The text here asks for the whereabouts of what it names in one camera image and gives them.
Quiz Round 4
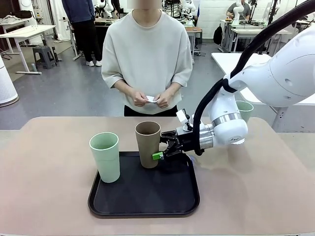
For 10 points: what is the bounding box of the white desk with white legs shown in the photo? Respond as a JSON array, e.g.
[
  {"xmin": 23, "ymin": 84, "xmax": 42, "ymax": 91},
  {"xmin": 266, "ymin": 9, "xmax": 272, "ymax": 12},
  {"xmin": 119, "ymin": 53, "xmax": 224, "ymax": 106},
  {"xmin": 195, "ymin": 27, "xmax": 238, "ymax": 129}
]
[{"xmin": 0, "ymin": 24, "xmax": 57, "ymax": 75}]

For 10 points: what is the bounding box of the grey plastic stool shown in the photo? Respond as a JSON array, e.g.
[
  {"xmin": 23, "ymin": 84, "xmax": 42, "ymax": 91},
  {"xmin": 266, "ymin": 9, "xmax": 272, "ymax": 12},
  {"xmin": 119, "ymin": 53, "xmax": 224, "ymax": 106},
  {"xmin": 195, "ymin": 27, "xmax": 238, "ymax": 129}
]
[{"xmin": 32, "ymin": 45, "xmax": 58, "ymax": 70}]

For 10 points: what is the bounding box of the white cylindrical appliance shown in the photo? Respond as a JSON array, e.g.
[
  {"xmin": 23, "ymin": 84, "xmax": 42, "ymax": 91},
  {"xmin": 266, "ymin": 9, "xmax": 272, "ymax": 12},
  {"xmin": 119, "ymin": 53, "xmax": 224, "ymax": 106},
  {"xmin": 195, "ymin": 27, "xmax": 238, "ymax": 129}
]
[{"xmin": 0, "ymin": 56, "xmax": 19, "ymax": 108}]

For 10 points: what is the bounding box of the white background desk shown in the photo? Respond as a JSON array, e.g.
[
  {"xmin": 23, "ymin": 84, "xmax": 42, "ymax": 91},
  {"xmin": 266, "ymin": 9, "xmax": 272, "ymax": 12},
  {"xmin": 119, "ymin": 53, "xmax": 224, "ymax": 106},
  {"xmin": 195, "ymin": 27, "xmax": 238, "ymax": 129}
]
[{"xmin": 228, "ymin": 26, "xmax": 291, "ymax": 53}]

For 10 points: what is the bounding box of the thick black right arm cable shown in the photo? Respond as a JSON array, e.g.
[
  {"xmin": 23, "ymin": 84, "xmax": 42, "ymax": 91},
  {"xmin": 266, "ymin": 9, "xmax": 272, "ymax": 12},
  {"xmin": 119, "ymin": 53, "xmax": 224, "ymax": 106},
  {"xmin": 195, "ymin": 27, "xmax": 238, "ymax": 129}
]
[{"xmin": 193, "ymin": 0, "xmax": 315, "ymax": 157}]

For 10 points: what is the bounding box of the person in navy top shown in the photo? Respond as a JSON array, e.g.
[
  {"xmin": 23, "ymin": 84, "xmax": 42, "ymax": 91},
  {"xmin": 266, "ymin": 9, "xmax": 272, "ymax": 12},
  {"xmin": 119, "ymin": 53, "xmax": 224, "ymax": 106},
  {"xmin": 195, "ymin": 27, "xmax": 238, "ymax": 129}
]
[{"xmin": 61, "ymin": 0, "xmax": 103, "ymax": 67}]

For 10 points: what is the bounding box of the person's left hand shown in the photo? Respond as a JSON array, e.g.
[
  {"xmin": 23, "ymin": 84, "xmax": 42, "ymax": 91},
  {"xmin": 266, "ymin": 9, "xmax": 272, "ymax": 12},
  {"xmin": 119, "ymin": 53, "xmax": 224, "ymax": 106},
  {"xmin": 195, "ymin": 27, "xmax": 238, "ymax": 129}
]
[{"xmin": 154, "ymin": 92, "xmax": 173, "ymax": 109}]

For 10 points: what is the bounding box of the black plastic tray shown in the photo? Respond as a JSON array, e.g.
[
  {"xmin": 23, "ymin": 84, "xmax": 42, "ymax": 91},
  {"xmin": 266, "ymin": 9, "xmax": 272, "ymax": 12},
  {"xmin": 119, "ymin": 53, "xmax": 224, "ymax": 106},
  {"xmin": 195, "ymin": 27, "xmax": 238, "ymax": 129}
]
[{"xmin": 88, "ymin": 151, "xmax": 200, "ymax": 219}]

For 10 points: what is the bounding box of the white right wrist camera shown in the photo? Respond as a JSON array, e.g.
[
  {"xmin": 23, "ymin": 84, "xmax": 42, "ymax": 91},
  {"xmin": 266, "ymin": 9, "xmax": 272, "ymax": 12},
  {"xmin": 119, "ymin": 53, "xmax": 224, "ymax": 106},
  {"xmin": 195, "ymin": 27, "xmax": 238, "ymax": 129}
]
[{"xmin": 175, "ymin": 110, "xmax": 194, "ymax": 132}]

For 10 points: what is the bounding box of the person's right forearm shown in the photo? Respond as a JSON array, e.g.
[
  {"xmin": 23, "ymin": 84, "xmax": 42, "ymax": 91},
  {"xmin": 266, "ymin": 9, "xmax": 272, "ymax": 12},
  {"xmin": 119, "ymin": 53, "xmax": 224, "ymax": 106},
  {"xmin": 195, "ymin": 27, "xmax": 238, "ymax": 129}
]
[{"xmin": 115, "ymin": 81, "xmax": 138, "ymax": 98}]

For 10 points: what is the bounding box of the large white table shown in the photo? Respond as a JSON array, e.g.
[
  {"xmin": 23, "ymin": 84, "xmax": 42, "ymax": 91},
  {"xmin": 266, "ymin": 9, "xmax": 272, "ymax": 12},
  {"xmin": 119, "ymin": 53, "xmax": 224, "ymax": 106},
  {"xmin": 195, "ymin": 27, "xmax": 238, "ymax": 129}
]
[{"xmin": 211, "ymin": 52, "xmax": 315, "ymax": 106}]

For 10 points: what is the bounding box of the person in beige shirt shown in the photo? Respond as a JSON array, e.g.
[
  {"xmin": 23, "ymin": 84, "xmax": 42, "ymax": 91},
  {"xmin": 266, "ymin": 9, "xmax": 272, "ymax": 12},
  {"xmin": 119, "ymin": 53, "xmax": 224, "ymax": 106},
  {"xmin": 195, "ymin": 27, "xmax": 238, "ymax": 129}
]
[{"xmin": 101, "ymin": 0, "xmax": 193, "ymax": 117}]

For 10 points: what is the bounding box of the seated person at desk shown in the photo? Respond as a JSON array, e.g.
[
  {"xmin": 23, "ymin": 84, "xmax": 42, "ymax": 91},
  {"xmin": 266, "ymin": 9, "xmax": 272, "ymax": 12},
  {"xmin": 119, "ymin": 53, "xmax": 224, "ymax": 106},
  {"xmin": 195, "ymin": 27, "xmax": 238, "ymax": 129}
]
[{"xmin": 226, "ymin": 0, "xmax": 252, "ymax": 21}]

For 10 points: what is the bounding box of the person's left forearm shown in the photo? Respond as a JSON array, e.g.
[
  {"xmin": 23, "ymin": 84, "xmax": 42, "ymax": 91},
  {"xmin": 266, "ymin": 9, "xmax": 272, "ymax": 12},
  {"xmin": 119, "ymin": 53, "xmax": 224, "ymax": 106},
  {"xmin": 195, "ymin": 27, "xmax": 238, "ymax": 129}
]
[{"xmin": 164, "ymin": 82, "xmax": 182, "ymax": 98}]

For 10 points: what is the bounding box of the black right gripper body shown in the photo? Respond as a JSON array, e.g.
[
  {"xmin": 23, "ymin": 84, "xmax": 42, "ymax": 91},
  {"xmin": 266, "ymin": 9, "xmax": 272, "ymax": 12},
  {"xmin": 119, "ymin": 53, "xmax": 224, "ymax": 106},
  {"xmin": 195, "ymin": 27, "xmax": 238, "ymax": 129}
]
[{"xmin": 173, "ymin": 127, "xmax": 198, "ymax": 153}]

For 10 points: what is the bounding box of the person's right hand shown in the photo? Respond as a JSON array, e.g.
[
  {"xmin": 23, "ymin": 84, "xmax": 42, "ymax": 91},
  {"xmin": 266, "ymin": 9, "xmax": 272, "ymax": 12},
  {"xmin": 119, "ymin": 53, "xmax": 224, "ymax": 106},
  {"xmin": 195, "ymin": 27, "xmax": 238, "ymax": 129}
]
[{"xmin": 132, "ymin": 90, "xmax": 150, "ymax": 108}]

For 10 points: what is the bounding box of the brown plastic cup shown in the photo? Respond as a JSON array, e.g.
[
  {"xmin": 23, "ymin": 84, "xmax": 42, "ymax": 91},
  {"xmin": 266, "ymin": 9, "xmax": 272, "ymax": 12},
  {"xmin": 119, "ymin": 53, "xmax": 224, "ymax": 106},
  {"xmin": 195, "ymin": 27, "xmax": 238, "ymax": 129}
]
[{"xmin": 134, "ymin": 121, "xmax": 162, "ymax": 169}]

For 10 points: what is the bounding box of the black backpack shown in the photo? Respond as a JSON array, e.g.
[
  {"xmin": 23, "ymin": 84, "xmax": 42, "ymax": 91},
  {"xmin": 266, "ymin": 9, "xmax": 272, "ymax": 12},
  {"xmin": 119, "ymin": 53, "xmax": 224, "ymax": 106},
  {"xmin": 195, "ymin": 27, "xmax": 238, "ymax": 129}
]
[{"xmin": 213, "ymin": 24, "xmax": 223, "ymax": 46}]

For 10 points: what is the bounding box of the green plastic cup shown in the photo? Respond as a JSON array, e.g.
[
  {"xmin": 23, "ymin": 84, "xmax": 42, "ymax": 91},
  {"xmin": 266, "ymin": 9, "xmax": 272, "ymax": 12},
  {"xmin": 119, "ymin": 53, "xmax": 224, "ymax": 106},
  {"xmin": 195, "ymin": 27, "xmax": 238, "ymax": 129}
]
[
  {"xmin": 235, "ymin": 100, "xmax": 254, "ymax": 123},
  {"xmin": 89, "ymin": 132, "xmax": 121, "ymax": 184}
]

